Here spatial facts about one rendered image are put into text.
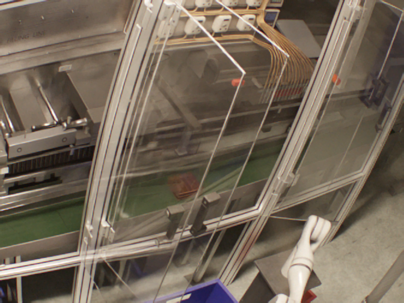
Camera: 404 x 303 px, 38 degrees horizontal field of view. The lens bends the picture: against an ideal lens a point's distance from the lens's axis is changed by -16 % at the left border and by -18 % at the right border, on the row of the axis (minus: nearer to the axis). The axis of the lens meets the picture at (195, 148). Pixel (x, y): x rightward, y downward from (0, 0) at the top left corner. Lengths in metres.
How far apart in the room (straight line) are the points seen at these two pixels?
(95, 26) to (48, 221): 0.76
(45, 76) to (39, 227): 0.57
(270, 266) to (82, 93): 1.03
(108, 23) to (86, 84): 0.26
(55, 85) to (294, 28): 1.10
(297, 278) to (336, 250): 1.45
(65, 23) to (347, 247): 2.23
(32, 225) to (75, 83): 0.56
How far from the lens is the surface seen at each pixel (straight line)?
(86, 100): 2.32
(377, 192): 4.33
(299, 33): 2.91
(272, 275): 2.68
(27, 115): 2.25
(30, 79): 2.37
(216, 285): 2.75
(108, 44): 2.48
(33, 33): 2.33
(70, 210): 2.48
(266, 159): 2.93
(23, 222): 2.42
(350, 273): 3.68
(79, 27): 2.42
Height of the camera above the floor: 2.49
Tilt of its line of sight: 39 degrees down
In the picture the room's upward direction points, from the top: 20 degrees clockwise
